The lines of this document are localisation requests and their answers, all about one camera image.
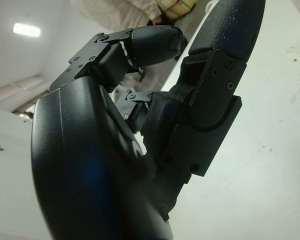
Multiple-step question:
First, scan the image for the person in beige jacket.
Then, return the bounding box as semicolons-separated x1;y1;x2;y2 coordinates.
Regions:
71;0;171;33

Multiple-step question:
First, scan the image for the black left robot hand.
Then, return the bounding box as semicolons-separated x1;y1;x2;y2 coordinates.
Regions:
31;0;266;240

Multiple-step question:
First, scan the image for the rectangular ceiling light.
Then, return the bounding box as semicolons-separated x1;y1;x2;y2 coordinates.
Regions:
13;23;43;38

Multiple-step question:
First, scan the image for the wooden crate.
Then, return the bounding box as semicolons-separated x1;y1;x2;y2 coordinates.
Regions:
162;0;198;19

